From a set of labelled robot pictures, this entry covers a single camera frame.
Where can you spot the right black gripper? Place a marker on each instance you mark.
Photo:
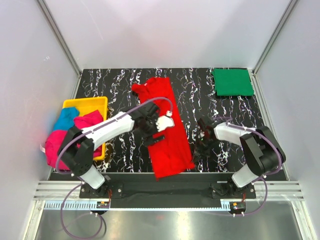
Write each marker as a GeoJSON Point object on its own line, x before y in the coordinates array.
{"type": "Point", "coordinates": [200, 153]}

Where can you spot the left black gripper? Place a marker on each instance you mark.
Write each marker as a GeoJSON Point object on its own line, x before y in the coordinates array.
{"type": "Point", "coordinates": [148, 138]}

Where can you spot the red t-shirt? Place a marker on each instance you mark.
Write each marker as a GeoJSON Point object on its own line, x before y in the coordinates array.
{"type": "Point", "coordinates": [172, 155]}

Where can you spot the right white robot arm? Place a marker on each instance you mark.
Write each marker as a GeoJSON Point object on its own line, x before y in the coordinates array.
{"type": "Point", "coordinates": [262, 152]}

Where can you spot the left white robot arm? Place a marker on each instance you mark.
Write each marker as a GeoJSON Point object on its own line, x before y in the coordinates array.
{"type": "Point", "coordinates": [78, 146]}

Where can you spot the yellow plastic bin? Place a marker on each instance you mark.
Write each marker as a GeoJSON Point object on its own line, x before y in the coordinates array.
{"type": "Point", "coordinates": [91, 111]}

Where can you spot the folded green t-shirt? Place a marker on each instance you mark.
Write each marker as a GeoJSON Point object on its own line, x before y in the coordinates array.
{"type": "Point", "coordinates": [229, 82]}

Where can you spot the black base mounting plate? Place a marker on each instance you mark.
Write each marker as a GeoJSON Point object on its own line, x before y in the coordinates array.
{"type": "Point", "coordinates": [185, 190]}

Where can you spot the blue t-shirt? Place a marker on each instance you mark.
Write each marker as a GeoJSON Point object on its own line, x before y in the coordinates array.
{"type": "Point", "coordinates": [65, 120]}

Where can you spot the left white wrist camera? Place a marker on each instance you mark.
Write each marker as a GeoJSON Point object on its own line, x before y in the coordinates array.
{"type": "Point", "coordinates": [165, 121]}

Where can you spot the front aluminium rail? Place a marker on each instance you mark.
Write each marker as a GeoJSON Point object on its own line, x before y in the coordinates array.
{"type": "Point", "coordinates": [52, 193]}

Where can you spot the left aluminium frame post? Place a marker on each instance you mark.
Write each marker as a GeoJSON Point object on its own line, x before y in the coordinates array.
{"type": "Point", "coordinates": [58, 35]}

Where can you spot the aluminium frame post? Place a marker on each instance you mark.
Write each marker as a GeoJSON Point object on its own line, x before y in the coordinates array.
{"type": "Point", "coordinates": [58, 35]}
{"type": "Point", "coordinates": [275, 34]}

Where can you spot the right aluminium frame post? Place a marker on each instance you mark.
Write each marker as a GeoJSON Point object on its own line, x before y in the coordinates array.
{"type": "Point", "coordinates": [275, 34]}

